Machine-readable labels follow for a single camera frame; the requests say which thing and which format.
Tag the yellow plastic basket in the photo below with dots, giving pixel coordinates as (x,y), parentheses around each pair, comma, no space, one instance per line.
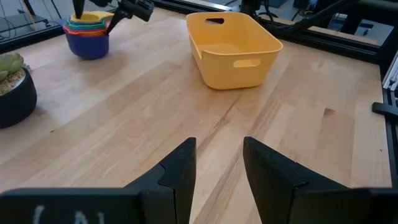
(236,71)

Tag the small yellow measuring cup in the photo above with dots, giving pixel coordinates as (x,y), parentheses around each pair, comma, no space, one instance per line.
(90,16)

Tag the succulent plant in black pot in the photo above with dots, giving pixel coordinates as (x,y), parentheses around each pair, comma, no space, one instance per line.
(15,99)

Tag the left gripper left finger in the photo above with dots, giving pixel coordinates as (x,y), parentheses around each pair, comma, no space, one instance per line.
(140,205)

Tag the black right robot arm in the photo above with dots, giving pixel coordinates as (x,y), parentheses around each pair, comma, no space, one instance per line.
(253,6)

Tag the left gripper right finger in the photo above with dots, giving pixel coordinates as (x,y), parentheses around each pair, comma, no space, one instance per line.
(295,202)

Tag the large indigo measuring cup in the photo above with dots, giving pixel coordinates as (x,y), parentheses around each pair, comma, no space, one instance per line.
(87,46)

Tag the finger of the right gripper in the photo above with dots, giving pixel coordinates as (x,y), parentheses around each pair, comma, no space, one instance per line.
(78,7)
(118,17)

